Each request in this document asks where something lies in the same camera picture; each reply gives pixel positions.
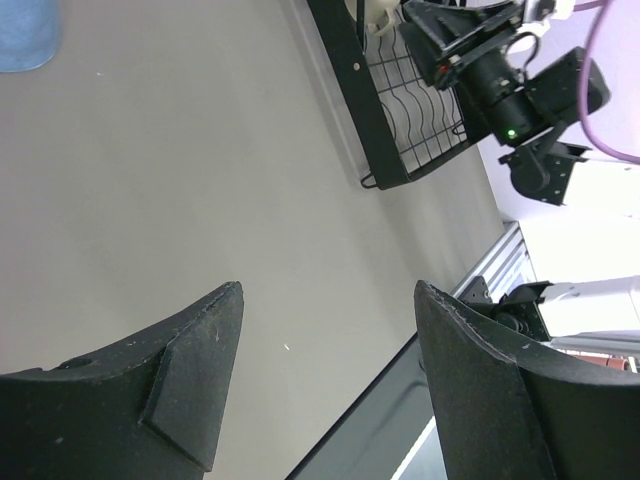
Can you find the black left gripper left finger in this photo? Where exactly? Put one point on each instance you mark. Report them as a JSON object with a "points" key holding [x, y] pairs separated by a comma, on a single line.
{"points": [[149, 406]]}

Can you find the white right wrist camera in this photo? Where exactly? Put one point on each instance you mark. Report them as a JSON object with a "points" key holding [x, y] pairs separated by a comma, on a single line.
{"points": [[537, 11]]}

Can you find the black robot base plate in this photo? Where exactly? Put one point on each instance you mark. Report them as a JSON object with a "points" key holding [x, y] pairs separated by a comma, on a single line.
{"points": [[374, 435]]}

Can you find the beige ceramic mug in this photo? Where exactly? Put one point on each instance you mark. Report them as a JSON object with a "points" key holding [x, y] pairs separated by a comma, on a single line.
{"points": [[380, 16]]}

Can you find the black wire dish rack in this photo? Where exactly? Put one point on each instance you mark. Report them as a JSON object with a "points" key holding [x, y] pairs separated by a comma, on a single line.
{"points": [[406, 129]]}

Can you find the blue ceramic mug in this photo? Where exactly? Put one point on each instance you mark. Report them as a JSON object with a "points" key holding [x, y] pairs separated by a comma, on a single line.
{"points": [[30, 34]]}

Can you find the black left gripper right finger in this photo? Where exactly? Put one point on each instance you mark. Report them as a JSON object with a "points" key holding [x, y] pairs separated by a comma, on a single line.
{"points": [[509, 407]]}

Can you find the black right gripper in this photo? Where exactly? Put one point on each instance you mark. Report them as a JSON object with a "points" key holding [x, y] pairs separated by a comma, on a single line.
{"points": [[467, 46]]}

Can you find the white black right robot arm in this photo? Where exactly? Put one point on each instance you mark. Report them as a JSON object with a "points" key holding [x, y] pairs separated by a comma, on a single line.
{"points": [[530, 122]]}

